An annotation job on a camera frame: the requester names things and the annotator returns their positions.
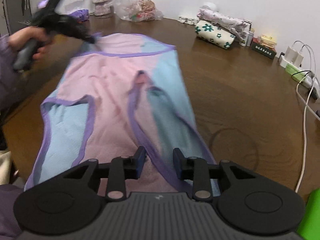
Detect white bottle black cap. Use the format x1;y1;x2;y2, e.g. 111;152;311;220
239;26;250;47

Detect bright green block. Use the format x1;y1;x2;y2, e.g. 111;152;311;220
296;189;320;240

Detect person's left forearm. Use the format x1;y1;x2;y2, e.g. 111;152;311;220
0;34;25;110

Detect long white cable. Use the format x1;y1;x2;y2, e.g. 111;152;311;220
295;76;313;193

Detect white charger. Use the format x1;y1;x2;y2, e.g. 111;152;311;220
285;45;295;63
292;50;304;67

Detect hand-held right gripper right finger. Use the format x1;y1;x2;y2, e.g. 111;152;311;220
173;148;257;202

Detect stack of yellow cards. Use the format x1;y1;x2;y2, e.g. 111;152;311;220
259;34;277;48

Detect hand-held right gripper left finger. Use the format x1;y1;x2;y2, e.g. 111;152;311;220
64;146;147;202

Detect purple tissue pack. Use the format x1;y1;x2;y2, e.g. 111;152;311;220
71;9;89;22

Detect light green packet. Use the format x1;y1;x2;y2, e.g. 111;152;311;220
285;64;307;82

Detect folded pink floral clothes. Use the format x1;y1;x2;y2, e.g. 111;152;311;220
197;7;247;37

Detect white power strip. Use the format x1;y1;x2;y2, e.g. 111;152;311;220
279;54;320;90

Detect grey cabinet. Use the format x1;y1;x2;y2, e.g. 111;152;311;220
0;0;33;37

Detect pink blue purple-trimmed garment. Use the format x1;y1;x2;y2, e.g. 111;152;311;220
24;33;218;195

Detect folded cream green-flowered clothes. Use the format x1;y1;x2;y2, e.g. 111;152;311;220
195;20;236;50

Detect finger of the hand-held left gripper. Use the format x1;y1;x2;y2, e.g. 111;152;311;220
82;29;97;44

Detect person's purple clothing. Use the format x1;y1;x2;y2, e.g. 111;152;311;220
0;184;25;240

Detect clear plastic bag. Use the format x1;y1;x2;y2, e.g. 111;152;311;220
114;0;163;22

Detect person's left hand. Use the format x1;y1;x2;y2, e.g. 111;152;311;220
9;26;54;61

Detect dark rectangular box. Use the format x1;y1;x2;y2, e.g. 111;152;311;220
251;37;277;60

